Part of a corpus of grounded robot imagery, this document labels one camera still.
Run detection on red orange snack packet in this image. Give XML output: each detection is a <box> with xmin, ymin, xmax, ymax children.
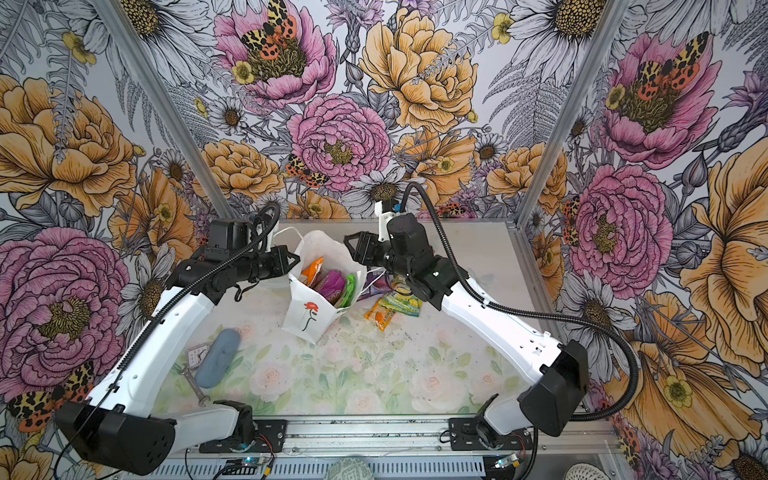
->
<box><xmin>299</xmin><ymin>257</ymin><xmax>324</xmax><ymax>287</ymax></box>

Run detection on purple grape candy pouch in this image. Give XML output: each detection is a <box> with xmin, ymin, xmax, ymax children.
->
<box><xmin>314</xmin><ymin>270</ymin><xmax>346</xmax><ymax>305</ymax></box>

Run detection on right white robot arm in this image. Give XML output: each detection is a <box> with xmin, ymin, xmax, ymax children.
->
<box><xmin>344</xmin><ymin>182</ymin><xmax>640</xmax><ymax>444</ymax></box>

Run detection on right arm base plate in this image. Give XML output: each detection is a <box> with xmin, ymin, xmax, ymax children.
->
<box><xmin>448</xmin><ymin>417</ymin><xmax>533</xmax><ymax>452</ymax></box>

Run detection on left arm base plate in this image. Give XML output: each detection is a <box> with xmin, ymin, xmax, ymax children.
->
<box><xmin>198</xmin><ymin>419</ymin><xmax>288</xmax><ymax>454</ymax></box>

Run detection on grey oval case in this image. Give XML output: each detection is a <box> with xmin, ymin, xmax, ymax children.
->
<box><xmin>195</xmin><ymin>329</ymin><xmax>241</xmax><ymax>389</ymax></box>

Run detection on metal wrench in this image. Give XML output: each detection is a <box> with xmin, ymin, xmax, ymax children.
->
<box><xmin>180</xmin><ymin>365</ymin><xmax>210</xmax><ymax>407</ymax></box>

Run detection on green chips bag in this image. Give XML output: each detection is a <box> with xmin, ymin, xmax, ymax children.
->
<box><xmin>335</xmin><ymin>273</ymin><xmax>357</xmax><ymax>309</ymax></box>

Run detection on floral table mat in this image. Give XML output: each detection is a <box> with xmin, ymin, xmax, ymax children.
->
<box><xmin>153</xmin><ymin>288</ymin><xmax>529</xmax><ymax>416</ymax></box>

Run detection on white paper bag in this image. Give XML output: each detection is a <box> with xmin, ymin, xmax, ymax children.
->
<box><xmin>282</xmin><ymin>230</ymin><xmax>369</xmax><ymax>344</ymax></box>

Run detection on small purple snack bag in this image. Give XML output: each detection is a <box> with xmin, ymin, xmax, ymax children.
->
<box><xmin>359</xmin><ymin>271</ymin><xmax>392</xmax><ymax>300</ymax></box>

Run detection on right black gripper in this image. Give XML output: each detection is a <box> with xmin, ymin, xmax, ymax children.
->
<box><xmin>343</xmin><ymin>230</ymin><xmax>414</xmax><ymax>277</ymax></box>

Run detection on green yellow candy packet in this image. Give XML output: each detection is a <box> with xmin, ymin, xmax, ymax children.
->
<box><xmin>382</xmin><ymin>276</ymin><xmax>423</xmax><ymax>317</ymax></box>

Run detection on small white clock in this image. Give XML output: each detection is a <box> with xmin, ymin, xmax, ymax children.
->
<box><xmin>186</xmin><ymin>342</ymin><xmax>211</xmax><ymax>370</ymax></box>

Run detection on aluminium front rail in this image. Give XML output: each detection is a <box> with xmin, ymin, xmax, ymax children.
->
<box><xmin>107</xmin><ymin>413</ymin><xmax>622</xmax><ymax>460</ymax></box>

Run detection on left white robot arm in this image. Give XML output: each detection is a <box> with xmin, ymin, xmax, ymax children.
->
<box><xmin>54</xmin><ymin>202</ymin><xmax>300</xmax><ymax>475</ymax></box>

